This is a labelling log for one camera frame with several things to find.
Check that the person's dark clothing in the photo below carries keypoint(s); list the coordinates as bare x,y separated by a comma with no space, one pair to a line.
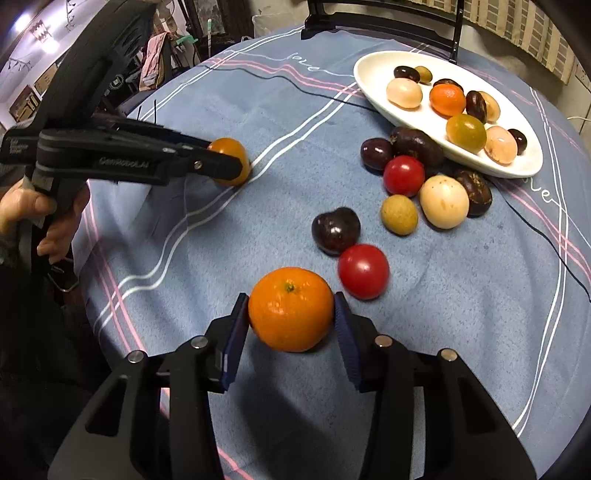
37,360

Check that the dark brown chestnut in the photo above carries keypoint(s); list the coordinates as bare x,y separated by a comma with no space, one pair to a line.
478,191

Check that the small orange tomato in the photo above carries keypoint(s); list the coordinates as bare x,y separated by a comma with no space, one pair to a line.
226,150

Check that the yellow-green round fruit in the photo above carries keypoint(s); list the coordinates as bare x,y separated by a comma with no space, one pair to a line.
424,74

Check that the white oval plate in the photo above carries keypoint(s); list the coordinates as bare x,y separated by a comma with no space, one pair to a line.
371,71

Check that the pink hanging garment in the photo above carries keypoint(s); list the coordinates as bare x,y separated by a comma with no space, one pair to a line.
154,53

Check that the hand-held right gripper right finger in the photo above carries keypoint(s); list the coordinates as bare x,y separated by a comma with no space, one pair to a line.
347,341

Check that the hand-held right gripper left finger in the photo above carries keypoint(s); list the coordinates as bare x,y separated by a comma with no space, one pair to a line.
236,341

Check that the small dark purple plum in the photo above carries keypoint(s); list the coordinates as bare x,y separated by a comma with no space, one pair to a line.
518,141

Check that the small tan longan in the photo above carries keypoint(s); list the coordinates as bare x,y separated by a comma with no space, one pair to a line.
399,214

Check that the yellow-green kumquat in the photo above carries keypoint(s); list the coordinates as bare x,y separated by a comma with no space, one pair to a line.
466,133

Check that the person's left hand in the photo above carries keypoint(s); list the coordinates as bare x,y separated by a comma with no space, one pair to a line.
23,203

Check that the ceiling lamp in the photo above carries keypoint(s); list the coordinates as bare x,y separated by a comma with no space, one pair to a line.
41,32

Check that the blue striped tablecloth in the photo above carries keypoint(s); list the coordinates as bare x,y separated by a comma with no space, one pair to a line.
277,221

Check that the large pale yellow plum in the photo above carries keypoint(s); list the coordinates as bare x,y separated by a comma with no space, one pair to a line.
404,93

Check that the black chair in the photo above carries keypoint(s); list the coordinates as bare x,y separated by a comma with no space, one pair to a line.
318,31

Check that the orange mandarin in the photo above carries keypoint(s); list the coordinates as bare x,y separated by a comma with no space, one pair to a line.
291,309
447,100

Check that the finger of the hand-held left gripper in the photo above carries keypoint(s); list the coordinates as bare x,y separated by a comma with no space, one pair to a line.
184,137
217,166

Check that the red cherry tomato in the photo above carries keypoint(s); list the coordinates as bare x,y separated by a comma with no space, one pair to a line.
404,175
363,271

